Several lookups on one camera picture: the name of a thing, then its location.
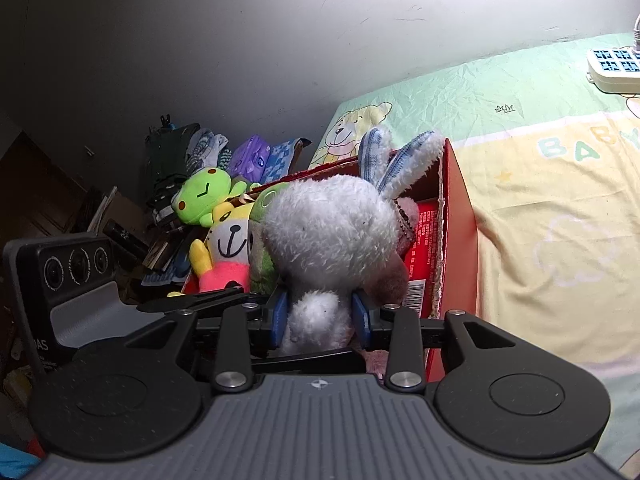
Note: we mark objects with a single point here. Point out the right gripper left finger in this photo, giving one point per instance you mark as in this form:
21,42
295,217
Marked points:
247,325

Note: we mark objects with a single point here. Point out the green frog plush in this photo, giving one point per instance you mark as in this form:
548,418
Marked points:
202,192

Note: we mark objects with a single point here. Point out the yellow tiger plush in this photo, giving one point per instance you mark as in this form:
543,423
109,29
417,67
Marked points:
222,260

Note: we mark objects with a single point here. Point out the mauve teddy bear plush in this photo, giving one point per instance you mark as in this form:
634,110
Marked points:
392,284

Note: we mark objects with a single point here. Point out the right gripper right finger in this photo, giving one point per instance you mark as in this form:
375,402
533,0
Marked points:
397,330

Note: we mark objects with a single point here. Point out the white plush rabbit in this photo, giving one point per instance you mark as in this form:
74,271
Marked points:
332,236

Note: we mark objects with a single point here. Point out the pile of folded clothes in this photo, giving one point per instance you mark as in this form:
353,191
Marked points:
204,149

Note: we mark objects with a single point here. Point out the red cardboard box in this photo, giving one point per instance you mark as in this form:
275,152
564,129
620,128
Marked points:
441,260

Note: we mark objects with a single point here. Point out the green plush toy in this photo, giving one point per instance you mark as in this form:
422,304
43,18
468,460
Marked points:
262,239

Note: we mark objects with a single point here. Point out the purple toy case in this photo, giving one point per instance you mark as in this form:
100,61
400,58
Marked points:
249,160

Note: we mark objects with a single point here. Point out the bear print bed sheet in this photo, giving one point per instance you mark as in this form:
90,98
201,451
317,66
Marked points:
551,165

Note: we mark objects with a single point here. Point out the white power strip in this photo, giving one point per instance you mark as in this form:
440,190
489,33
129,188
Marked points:
615,70

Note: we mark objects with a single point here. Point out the blue checkered cloth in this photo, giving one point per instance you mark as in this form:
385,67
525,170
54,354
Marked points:
282,158

